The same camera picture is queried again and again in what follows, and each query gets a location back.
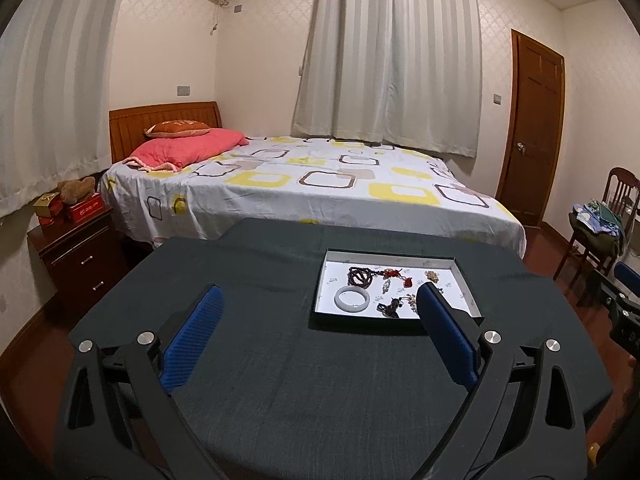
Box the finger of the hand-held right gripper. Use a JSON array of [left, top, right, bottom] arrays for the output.
[[614, 261, 640, 289], [599, 282, 640, 313]]

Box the white-lined jewelry tray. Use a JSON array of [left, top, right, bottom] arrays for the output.
[[310, 247, 484, 334]]

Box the wooden headboard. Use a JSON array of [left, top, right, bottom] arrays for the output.
[[108, 101, 224, 166]]

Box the white striped side curtain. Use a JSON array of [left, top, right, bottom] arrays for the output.
[[0, 0, 127, 219]]

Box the white window curtain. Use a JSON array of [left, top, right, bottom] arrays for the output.
[[291, 0, 484, 159]]

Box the wooden door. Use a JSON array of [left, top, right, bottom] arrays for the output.
[[495, 29, 566, 229]]

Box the pile of clothes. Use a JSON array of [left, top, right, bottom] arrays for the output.
[[569, 198, 627, 267]]

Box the dark beaded bracelet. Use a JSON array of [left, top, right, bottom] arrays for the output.
[[347, 265, 386, 291]]

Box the dark pendant with pearls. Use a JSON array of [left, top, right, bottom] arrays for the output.
[[375, 295, 419, 319]]

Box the wooden nightstand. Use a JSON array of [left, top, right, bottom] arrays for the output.
[[27, 205, 127, 312]]

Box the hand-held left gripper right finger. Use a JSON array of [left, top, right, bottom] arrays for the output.
[[400, 281, 591, 480]]

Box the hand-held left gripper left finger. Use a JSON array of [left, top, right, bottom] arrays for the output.
[[52, 284, 236, 480]]

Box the wooden chair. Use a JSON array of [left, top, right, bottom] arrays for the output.
[[552, 167, 640, 307]]

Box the red pillow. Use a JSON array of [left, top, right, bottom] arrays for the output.
[[123, 128, 249, 171]]

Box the red tassel charm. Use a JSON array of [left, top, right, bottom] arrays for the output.
[[383, 268, 417, 289]]

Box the dark grey tablecloth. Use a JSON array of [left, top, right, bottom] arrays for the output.
[[67, 217, 617, 480]]

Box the brown plush toy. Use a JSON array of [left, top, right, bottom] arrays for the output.
[[56, 175, 97, 206]]

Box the flat red box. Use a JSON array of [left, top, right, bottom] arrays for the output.
[[62, 195, 106, 224]]

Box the orange cushion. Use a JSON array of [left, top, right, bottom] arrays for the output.
[[143, 119, 212, 139]]

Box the bed with patterned sheet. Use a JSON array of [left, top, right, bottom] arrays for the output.
[[97, 135, 529, 262]]

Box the red and gold box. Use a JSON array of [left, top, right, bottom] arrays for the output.
[[32, 192, 66, 219]]

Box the white jade bangle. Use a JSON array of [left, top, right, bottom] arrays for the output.
[[333, 285, 372, 314]]

